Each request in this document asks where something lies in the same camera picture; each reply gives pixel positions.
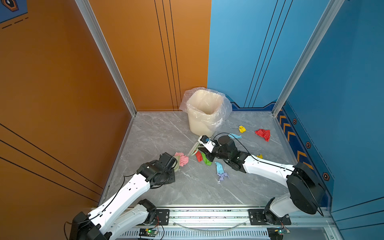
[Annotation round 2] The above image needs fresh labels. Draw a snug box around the left green circuit board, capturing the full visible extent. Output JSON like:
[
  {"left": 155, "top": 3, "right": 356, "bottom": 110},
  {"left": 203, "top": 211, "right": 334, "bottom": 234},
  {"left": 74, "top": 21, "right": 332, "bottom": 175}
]
[{"left": 139, "top": 229, "right": 159, "bottom": 239}]

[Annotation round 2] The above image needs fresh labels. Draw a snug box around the aluminium front rail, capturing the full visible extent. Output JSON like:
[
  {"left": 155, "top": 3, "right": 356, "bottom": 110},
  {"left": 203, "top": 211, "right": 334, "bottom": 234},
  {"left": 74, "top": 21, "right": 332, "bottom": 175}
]
[{"left": 116, "top": 205, "right": 343, "bottom": 240}]

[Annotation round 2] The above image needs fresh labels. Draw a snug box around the crumpled red paper scrap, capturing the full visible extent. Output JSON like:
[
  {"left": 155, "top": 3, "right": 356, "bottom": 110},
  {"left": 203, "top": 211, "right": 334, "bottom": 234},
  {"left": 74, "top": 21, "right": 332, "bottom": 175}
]
[{"left": 255, "top": 129, "right": 271, "bottom": 142}]

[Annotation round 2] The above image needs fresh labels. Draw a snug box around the red paper strip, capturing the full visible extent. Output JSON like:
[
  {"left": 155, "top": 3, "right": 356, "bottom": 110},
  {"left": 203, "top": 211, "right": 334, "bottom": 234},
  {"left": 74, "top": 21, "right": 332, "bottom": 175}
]
[{"left": 196, "top": 151, "right": 203, "bottom": 162}]

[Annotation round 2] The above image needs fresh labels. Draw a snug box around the light blue paper strip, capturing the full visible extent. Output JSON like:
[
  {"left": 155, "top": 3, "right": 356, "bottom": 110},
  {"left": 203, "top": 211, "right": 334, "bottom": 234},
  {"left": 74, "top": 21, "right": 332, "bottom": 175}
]
[{"left": 215, "top": 162, "right": 225, "bottom": 175}]

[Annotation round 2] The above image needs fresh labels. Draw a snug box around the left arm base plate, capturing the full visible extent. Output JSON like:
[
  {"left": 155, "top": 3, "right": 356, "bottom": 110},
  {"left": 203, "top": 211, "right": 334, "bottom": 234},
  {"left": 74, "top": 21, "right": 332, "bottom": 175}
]
[{"left": 146, "top": 209, "right": 170, "bottom": 226}]

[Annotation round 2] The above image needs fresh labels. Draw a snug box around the green hand brush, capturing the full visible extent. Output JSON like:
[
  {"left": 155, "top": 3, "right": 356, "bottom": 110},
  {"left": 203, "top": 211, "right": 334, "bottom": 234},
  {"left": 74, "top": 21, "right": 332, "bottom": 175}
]
[{"left": 188, "top": 142, "right": 201, "bottom": 157}]

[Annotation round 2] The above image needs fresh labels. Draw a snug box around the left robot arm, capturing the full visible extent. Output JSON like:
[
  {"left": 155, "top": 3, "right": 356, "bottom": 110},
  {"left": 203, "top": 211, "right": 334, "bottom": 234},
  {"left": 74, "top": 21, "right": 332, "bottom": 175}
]
[{"left": 64, "top": 153, "right": 178, "bottom": 240}]

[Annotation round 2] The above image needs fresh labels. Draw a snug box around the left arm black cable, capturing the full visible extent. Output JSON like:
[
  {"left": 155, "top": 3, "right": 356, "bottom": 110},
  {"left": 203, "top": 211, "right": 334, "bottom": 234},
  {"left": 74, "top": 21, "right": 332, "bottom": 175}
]
[{"left": 63, "top": 172, "right": 137, "bottom": 240}]

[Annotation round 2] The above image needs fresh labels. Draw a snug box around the right circuit board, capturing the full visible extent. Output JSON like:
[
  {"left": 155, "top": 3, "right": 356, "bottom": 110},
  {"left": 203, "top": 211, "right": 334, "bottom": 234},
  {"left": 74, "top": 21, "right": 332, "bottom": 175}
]
[{"left": 267, "top": 228, "right": 291, "bottom": 240}]

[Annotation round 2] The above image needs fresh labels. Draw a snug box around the large pink paper scrap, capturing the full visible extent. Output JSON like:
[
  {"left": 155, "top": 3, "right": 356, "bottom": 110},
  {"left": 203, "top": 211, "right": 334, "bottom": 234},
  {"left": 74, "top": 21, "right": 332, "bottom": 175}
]
[{"left": 175, "top": 153, "right": 189, "bottom": 167}]

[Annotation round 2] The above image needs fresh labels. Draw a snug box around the clear plastic bin liner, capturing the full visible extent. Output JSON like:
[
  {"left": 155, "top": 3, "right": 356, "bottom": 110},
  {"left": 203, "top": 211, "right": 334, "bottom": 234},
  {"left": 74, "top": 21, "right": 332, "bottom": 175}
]
[{"left": 180, "top": 87, "right": 233, "bottom": 132}]

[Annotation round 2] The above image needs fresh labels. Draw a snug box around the aluminium corner post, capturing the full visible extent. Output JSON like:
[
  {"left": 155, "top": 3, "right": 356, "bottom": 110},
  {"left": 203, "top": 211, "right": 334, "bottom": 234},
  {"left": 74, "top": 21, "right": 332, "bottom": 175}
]
[
  {"left": 75, "top": 0, "right": 137, "bottom": 117},
  {"left": 272, "top": 0, "right": 345, "bottom": 117}
]

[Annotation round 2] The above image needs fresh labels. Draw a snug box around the green paper scrap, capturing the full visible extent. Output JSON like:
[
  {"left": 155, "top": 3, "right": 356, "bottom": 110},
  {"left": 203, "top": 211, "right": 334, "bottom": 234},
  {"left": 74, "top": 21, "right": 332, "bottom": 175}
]
[{"left": 201, "top": 153, "right": 212, "bottom": 166}]

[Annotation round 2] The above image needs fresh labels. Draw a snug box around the cream plastic trash bin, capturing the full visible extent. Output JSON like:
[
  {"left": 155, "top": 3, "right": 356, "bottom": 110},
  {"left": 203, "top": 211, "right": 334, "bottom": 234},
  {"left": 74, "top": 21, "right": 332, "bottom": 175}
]
[{"left": 186, "top": 88, "right": 226, "bottom": 137}]

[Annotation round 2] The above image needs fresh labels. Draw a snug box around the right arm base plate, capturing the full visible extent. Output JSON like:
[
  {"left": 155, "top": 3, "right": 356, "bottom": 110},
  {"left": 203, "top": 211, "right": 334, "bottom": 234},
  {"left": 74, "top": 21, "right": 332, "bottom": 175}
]
[{"left": 248, "top": 209, "right": 292, "bottom": 226}]

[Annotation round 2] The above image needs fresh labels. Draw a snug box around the small cyan paper scrap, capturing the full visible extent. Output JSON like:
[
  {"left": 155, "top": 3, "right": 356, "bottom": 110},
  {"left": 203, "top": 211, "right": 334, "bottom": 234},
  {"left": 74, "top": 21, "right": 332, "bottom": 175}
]
[{"left": 228, "top": 134, "right": 242, "bottom": 139}]

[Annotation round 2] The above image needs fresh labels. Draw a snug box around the green plastic dustpan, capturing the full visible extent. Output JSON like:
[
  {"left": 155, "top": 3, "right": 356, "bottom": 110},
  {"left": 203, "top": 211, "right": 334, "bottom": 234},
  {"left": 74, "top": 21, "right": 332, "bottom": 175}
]
[{"left": 173, "top": 153, "right": 181, "bottom": 173}]

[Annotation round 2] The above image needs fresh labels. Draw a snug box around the purple paper scrap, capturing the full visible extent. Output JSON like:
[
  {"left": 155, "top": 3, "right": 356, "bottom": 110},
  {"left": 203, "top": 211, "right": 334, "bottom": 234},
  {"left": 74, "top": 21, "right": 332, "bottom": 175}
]
[{"left": 217, "top": 172, "right": 230, "bottom": 183}]

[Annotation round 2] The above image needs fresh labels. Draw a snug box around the yellow paper ball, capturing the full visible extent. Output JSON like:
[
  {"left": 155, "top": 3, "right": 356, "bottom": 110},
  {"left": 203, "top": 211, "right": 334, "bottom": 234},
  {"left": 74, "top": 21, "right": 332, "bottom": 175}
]
[{"left": 239, "top": 126, "right": 246, "bottom": 133}]

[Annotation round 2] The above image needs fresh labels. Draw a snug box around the right aluminium corner post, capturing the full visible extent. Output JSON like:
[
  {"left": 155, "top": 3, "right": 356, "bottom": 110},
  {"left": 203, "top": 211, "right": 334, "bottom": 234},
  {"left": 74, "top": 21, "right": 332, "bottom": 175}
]
[{"left": 272, "top": 0, "right": 345, "bottom": 117}]

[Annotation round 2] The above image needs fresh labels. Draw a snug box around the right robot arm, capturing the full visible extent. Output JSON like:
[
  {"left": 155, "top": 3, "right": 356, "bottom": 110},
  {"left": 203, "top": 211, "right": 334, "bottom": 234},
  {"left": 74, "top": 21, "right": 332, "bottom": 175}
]
[{"left": 198, "top": 135, "right": 326, "bottom": 225}]

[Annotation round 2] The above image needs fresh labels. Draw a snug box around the left aluminium corner post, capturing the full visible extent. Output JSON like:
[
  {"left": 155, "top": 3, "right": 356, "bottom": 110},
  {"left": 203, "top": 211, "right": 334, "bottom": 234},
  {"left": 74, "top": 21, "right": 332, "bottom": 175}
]
[{"left": 75, "top": 0, "right": 137, "bottom": 117}]

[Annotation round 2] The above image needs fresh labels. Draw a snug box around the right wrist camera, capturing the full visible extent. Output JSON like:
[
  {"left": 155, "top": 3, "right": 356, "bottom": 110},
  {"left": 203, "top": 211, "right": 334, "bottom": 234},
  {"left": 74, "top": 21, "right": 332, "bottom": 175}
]
[{"left": 198, "top": 135, "right": 216, "bottom": 153}]

